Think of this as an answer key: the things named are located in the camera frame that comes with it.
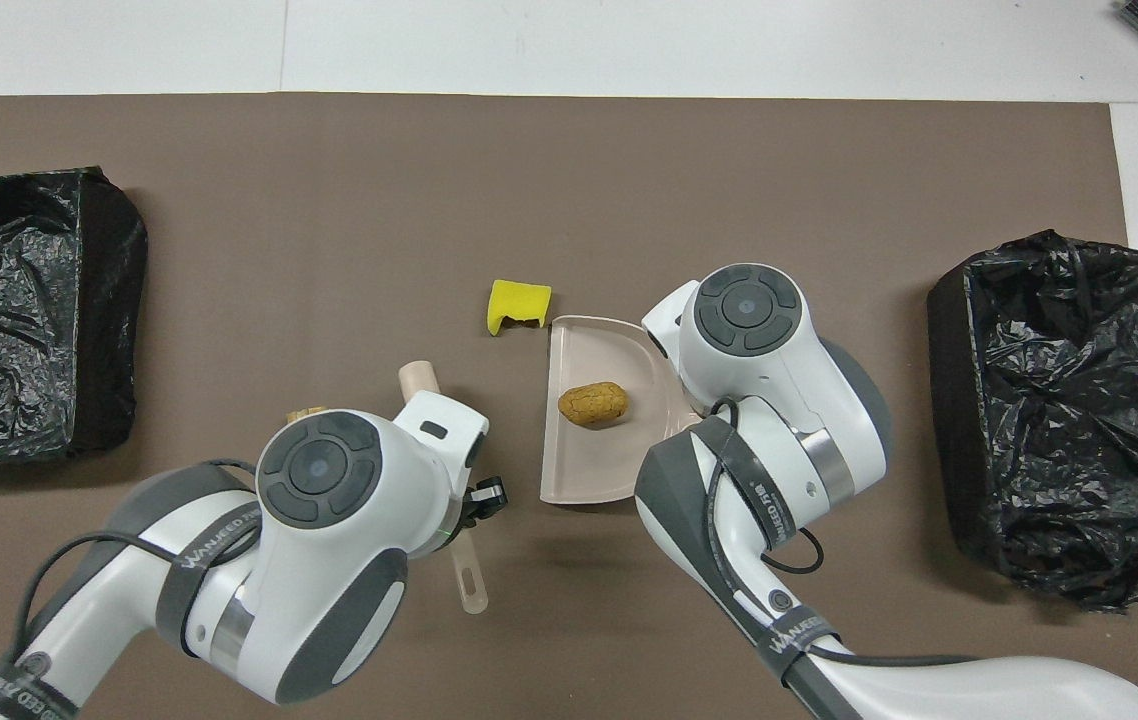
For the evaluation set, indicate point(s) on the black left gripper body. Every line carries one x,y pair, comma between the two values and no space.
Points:
472,508

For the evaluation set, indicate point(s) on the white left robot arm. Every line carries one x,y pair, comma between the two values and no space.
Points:
329,560

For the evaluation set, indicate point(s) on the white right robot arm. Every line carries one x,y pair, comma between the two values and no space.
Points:
779,400

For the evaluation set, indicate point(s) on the yellow sponge with green side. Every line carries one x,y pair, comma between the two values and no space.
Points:
519,300

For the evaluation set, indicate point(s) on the brown table mat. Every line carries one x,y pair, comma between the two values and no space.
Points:
329,200

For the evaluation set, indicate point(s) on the black trash bag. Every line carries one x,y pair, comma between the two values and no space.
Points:
1059,420
19,320

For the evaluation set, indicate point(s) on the right black trash bag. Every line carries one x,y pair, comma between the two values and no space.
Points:
19,320

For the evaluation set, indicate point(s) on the left black trash bag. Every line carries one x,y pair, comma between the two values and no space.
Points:
1059,420

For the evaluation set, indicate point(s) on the brown bread roll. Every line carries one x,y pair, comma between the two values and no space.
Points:
591,404

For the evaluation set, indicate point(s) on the beige hand brush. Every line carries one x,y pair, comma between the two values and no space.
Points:
469,585

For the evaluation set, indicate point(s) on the beige plastic dustpan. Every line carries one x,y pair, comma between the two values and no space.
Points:
589,460

